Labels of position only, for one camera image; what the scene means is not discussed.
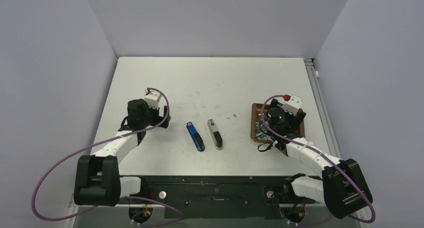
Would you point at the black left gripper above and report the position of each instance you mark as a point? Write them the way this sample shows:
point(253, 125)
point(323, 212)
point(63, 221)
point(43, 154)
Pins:
point(158, 119)

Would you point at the pile of grey staples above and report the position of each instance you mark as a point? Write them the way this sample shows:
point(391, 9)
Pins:
point(260, 132)

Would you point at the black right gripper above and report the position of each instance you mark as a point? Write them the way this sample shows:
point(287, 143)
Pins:
point(295, 121)

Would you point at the brown wooden tray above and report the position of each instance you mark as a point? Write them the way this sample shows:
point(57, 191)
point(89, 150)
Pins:
point(256, 107)

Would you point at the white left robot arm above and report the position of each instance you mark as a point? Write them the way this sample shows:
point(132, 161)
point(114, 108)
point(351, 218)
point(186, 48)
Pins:
point(98, 181)

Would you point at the aluminium rail frame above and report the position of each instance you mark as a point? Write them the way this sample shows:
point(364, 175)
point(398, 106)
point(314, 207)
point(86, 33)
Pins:
point(197, 89)

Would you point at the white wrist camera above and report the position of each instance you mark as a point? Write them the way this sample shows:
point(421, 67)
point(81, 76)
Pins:
point(292, 104)
point(152, 98)

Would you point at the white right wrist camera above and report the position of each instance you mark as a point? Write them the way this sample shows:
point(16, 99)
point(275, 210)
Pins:
point(292, 104)

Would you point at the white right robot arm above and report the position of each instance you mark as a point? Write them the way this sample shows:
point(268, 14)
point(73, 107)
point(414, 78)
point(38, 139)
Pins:
point(340, 185)

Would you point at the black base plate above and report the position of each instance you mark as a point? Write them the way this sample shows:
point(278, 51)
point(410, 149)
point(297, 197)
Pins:
point(219, 196)

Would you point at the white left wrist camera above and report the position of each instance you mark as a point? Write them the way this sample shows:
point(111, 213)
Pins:
point(152, 98)

